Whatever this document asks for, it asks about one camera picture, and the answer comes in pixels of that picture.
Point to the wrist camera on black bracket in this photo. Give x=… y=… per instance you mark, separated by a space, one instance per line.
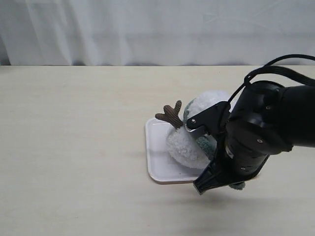
x=210 y=121

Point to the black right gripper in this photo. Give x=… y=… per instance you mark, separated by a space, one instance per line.
x=244 y=144

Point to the white backdrop curtain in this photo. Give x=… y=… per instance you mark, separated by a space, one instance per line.
x=154 y=32

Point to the white plastic tray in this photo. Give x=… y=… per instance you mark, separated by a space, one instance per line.
x=161 y=167

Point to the green fleece scarf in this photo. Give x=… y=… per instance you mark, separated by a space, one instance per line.
x=206 y=144

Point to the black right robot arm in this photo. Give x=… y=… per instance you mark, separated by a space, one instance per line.
x=291 y=108

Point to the white plush snowman toy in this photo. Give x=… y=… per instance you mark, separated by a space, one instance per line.
x=180 y=144

